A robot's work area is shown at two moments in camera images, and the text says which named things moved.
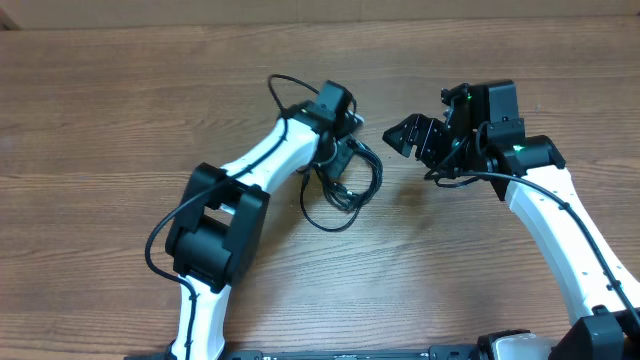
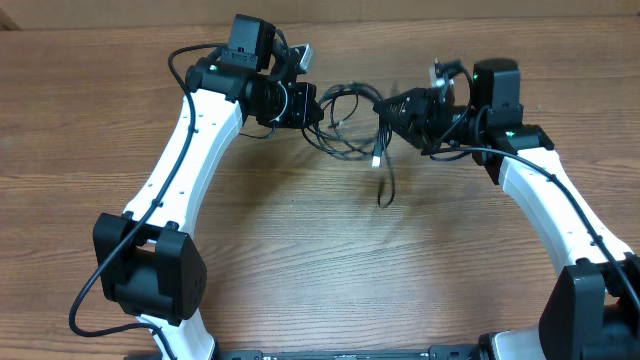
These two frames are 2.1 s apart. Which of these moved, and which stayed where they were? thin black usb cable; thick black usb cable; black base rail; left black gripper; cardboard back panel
Moved: thick black usb cable; thin black usb cable; left black gripper
Stayed: black base rail; cardboard back panel
